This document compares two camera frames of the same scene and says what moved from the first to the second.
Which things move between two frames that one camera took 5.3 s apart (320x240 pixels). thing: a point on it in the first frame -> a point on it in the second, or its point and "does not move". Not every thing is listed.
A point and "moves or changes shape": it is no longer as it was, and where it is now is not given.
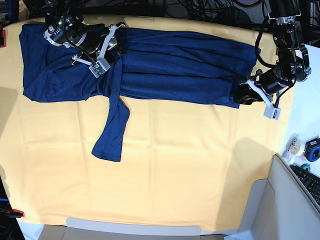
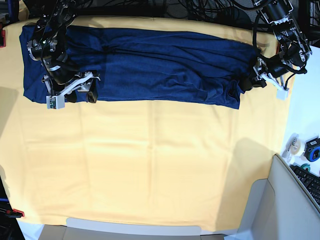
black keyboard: [311, 180] does not move
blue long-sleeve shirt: [144, 63] moves or changes shape
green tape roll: [306, 165] does not move
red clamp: [2, 36] does not move
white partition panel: [279, 209] does not move
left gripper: [110, 42] -> [83, 82]
